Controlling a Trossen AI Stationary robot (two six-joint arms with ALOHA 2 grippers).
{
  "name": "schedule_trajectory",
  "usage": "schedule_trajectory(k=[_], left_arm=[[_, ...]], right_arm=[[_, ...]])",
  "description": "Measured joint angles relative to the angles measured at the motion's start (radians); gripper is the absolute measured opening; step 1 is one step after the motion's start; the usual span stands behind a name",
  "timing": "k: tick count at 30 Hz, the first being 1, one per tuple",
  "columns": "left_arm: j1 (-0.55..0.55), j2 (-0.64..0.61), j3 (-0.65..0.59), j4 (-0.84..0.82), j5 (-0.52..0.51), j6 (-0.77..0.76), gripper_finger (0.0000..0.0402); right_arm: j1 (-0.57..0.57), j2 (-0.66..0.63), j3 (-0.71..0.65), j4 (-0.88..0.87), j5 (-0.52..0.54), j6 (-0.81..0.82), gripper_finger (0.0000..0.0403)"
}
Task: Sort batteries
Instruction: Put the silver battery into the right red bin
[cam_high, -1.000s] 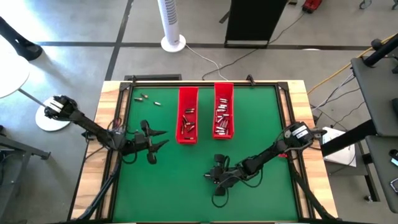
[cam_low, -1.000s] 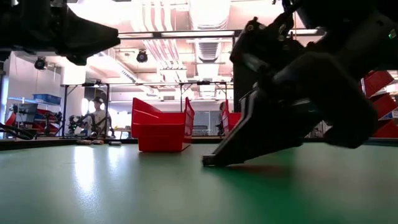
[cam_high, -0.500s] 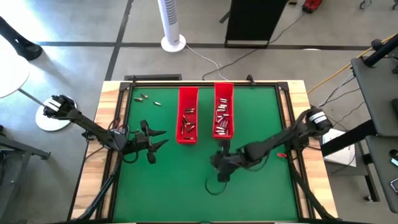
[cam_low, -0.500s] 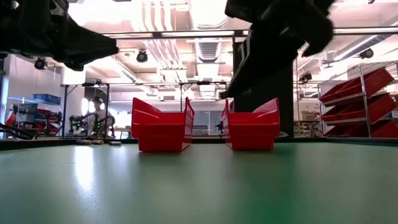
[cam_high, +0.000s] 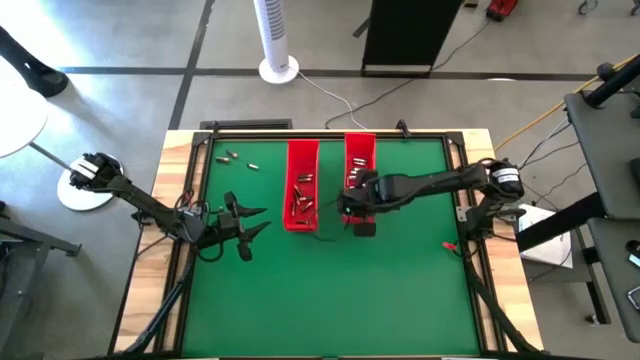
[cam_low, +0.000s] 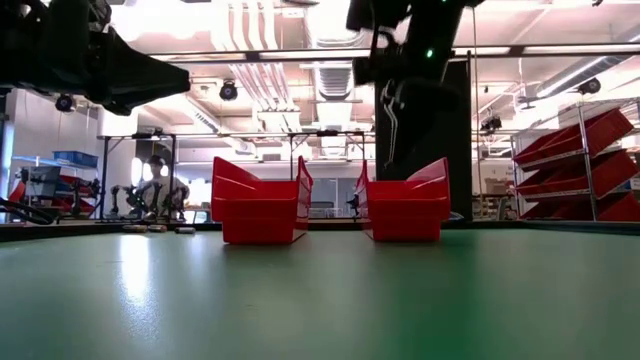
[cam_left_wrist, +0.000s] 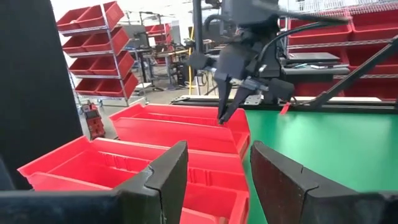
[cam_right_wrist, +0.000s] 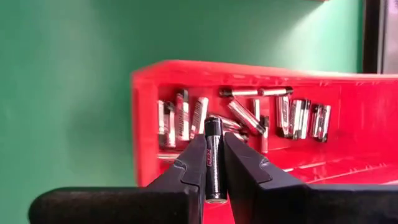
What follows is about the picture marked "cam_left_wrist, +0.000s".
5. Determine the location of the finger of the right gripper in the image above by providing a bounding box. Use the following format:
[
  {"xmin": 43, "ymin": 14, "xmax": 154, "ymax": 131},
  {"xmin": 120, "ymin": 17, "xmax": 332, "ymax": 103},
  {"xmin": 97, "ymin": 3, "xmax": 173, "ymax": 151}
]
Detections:
[
  {"xmin": 220, "ymin": 86, "xmax": 259, "ymax": 124},
  {"xmin": 214, "ymin": 73, "xmax": 233, "ymax": 121}
]

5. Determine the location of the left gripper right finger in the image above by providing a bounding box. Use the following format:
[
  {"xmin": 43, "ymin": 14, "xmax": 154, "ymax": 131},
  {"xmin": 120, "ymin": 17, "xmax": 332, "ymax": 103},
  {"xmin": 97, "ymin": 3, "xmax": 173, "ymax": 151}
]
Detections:
[{"xmin": 250, "ymin": 140, "xmax": 386, "ymax": 224}]

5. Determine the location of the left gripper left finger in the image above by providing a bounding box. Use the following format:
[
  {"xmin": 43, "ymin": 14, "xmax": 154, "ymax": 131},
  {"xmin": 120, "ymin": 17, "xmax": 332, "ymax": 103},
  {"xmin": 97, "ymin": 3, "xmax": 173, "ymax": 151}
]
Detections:
[{"xmin": 114, "ymin": 140, "xmax": 189, "ymax": 224}]

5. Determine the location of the red plastic bin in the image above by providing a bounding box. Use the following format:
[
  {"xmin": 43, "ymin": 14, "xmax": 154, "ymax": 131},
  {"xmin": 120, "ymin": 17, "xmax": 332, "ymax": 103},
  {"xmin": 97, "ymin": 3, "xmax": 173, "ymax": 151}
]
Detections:
[
  {"xmin": 108, "ymin": 103, "xmax": 251, "ymax": 159},
  {"xmin": 17, "ymin": 135, "xmax": 249, "ymax": 224}
]

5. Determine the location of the yellow pole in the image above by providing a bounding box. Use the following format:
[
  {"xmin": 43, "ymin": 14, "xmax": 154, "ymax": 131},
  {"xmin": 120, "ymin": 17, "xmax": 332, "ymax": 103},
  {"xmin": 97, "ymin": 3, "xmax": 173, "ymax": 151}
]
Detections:
[{"xmin": 187, "ymin": 26, "xmax": 194, "ymax": 96}]

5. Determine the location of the green table mat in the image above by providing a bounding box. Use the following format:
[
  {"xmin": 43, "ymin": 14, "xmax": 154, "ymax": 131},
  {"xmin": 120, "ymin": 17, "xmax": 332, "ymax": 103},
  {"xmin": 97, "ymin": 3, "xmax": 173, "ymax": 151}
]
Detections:
[{"xmin": 242, "ymin": 110, "xmax": 398, "ymax": 224}]

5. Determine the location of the distant red bin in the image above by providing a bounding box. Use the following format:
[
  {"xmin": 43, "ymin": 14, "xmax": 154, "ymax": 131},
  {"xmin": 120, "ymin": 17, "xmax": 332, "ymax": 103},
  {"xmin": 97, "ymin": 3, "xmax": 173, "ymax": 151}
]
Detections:
[
  {"xmin": 345, "ymin": 43, "xmax": 398, "ymax": 75},
  {"xmin": 350, "ymin": 9, "xmax": 398, "ymax": 41},
  {"xmin": 294, "ymin": 77, "xmax": 398, "ymax": 98},
  {"xmin": 287, "ymin": 15, "xmax": 354, "ymax": 46}
]

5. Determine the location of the distant workbench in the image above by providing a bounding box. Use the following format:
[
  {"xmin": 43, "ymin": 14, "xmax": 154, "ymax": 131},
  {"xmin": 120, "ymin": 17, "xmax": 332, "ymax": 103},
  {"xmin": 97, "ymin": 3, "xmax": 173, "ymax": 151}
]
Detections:
[{"xmin": 124, "ymin": 24, "xmax": 190, "ymax": 94}]

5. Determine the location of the red floor device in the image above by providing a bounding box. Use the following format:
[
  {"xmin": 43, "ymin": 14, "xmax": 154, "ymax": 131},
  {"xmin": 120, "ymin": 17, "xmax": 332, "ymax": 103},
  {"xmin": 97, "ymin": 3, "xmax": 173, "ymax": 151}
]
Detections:
[{"xmin": 81, "ymin": 101, "xmax": 106, "ymax": 141}]

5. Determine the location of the black support bar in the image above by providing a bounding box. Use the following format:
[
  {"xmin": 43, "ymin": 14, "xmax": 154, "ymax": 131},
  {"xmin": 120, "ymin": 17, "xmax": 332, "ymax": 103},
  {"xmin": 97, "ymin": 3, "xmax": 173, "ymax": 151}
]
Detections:
[{"xmin": 310, "ymin": 37, "xmax": 398, "ymax": 108}]

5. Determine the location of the black standing panel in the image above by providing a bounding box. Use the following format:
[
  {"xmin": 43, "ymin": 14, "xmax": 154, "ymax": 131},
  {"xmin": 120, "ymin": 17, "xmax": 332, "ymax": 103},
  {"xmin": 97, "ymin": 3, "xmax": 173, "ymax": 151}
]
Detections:
[{"xmin": 0, "ymin": 0, "xmax": 83, "ymax": 190}]

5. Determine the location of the silver metal bracket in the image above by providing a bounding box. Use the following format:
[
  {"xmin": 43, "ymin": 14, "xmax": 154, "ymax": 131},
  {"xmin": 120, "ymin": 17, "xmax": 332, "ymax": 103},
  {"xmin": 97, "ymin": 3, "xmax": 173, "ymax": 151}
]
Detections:
[{"xmin": 244, "ymin": 94, "xmax": 262, "ymax": 106}]

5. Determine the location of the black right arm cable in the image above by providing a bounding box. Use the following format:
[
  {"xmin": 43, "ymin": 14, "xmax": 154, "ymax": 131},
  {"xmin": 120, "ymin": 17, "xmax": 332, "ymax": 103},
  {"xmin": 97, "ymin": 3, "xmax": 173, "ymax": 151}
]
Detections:
[{"xmin": 257, "ymin": 20, "xmax": 348, "ymax": 63}]

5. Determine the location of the red cable tag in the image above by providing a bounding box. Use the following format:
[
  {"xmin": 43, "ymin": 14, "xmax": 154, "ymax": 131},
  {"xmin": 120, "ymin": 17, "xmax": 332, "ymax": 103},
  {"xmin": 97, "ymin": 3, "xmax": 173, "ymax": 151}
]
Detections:
[{"xmin": 279, "ymin": 101, "xmax": 292, "ymax": 115}]

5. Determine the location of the black vertical post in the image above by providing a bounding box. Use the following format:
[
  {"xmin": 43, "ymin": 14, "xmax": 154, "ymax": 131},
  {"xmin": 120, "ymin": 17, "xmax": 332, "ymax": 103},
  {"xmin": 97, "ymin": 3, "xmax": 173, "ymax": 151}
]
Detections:
[{"xmin": 192, "ymin": 0, "xmax": 205, "ymax": 55}]

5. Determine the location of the chrome wire shelf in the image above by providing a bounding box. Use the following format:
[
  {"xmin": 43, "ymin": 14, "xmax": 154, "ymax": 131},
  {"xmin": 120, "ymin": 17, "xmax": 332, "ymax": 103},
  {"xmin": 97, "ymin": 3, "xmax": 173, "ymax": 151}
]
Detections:
[
  {"xmin": 281, "ymin": 0, "xmax": 398, "ymax": 97},
  {"xmin": 57, "ymin": 0, "xmax": 147, "ymax": 107}
]

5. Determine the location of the black table frame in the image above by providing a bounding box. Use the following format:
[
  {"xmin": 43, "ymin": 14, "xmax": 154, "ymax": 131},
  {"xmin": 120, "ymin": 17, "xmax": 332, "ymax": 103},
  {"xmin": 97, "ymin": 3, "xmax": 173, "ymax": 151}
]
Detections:
[{"xmin": 170, "ymin": 95, "xmax": 398, "ymax": 114}]

